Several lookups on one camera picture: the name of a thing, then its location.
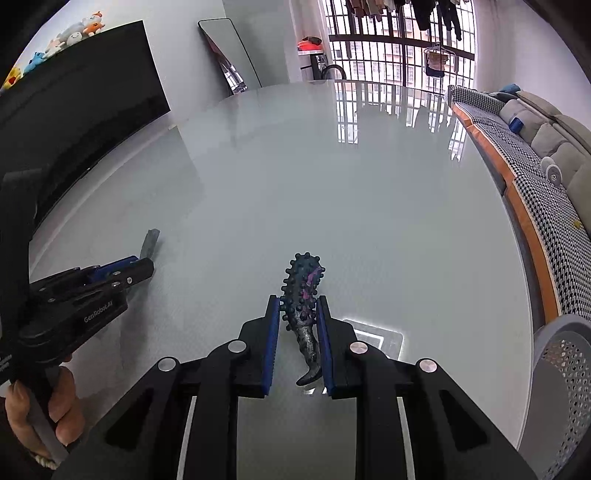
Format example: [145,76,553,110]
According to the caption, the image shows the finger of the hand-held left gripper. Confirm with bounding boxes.
[39,257,154,308]
[30,255,141,296]

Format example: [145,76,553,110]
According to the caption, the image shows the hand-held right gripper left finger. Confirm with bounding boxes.
[51,295,282,480]

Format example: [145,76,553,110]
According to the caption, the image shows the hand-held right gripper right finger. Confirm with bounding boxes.
[315,294,539,480]

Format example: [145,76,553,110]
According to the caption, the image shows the small grey packet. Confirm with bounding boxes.
[140,228,161,260]

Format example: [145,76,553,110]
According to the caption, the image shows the dark spiky rubber toy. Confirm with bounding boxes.
[279,252,327,387]

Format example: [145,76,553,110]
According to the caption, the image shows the person's left hand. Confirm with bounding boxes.
[4,367,87,462]

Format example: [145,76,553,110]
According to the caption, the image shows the black television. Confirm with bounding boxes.
[0,21,171,232]

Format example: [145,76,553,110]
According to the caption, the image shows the large white plush toy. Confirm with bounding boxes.
[60,23,86,47]

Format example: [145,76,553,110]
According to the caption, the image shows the grey perforated basket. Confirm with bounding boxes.
[531,314,591,480]

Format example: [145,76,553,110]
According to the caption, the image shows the orange and white plush toy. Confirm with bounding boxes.
[81,11,106,38]

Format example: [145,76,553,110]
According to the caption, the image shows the houndstooth covered sofa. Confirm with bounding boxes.
[447,84,591,324]

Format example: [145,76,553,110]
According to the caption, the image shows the white appliance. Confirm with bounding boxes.
[298,48,331,84]

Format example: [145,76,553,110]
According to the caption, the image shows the white round gadget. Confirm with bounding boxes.
[541,157,564,186]

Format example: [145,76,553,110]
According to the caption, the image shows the black window grille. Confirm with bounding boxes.
[323,0,476,93]

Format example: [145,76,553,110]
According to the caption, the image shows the clothes on small hanger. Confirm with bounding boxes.
[424,42,458,77]

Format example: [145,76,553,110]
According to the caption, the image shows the grey sofa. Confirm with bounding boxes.
[496,90,591,232]

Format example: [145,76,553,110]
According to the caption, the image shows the beige hanging clothes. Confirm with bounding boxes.
[344,0,407,22]

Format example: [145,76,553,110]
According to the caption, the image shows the dark hanging clothes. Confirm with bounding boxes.
[406,0,463,42]

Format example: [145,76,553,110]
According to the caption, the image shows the leaning wall mirror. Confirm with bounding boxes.
[198,18,263,96]

